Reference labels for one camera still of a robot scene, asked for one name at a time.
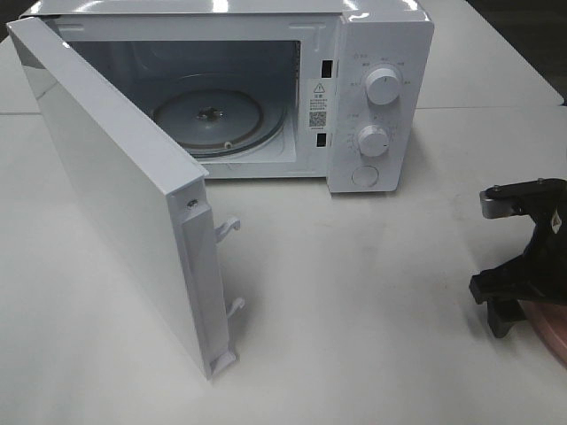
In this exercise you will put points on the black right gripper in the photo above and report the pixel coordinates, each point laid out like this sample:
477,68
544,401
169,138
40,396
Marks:
539,273

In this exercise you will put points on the pink round plate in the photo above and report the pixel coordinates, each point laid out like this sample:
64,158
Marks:
549,323

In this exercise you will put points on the white microwave door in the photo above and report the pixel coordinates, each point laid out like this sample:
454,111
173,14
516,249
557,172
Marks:
145,193

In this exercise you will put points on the white lower timer knob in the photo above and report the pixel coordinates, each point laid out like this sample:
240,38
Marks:
373,141

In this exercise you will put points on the white upper power knob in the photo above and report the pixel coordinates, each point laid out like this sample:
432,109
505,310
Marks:
383,84

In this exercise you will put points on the white microwave oven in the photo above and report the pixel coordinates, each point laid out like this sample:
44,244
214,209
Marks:
152,51

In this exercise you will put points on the white warning label sticker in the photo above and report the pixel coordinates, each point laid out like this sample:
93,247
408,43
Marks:
318,104

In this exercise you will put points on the glass microwave turntable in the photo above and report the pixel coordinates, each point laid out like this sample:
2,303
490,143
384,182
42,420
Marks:
209,118

